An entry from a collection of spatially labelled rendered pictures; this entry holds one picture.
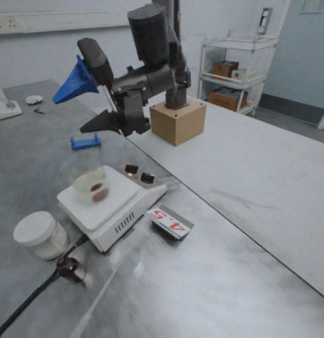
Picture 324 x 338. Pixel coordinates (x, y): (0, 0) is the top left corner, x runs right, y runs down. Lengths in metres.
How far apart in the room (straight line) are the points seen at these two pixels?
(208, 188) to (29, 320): 0.41
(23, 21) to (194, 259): 1.61
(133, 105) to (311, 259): 0.42
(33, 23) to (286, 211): 1.67
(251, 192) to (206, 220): 0.15
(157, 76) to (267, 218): 0.37
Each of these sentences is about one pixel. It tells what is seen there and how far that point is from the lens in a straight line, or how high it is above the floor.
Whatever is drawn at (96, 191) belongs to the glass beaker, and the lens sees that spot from 0.32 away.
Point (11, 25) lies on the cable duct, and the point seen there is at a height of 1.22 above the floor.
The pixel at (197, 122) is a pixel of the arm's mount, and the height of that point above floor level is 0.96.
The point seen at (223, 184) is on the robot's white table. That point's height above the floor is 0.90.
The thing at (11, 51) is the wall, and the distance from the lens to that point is 1.69.
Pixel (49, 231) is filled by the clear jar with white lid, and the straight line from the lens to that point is 0.37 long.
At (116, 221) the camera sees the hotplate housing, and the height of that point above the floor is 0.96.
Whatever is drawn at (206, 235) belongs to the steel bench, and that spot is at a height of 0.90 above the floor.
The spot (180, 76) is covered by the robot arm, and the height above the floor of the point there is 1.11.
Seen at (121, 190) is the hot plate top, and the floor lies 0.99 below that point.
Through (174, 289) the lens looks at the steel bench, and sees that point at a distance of 0.35.
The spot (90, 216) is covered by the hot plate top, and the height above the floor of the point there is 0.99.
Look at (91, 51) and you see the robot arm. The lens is 0.30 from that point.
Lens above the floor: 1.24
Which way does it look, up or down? 42 degrees down
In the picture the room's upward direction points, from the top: 3 degrees counter-clockwise
